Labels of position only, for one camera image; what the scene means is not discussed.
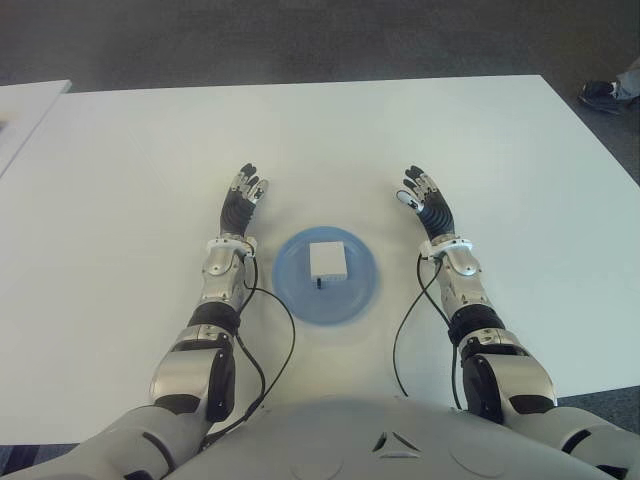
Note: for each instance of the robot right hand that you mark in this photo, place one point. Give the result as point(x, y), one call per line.
point(435, 212)

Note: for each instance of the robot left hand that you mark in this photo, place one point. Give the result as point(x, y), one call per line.
point(237, 212)

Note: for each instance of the white charger block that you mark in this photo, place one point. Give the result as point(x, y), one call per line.
point(327, 257)

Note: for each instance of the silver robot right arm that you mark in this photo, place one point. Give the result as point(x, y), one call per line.
point(510, 370)

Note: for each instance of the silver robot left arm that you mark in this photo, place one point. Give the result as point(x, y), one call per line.
point(185, 370)

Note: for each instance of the blue round plate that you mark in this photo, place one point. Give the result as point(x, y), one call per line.
point(295, 295)

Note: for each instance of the black shoe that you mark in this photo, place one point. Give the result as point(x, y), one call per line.
point(600, 95)

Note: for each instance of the white side table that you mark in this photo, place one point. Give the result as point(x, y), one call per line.
point(25, 115)

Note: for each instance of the grey trouser leg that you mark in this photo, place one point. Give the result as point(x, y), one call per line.
point(630, 82)

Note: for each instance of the grey robot torso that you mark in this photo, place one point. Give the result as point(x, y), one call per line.
point(350, 440)

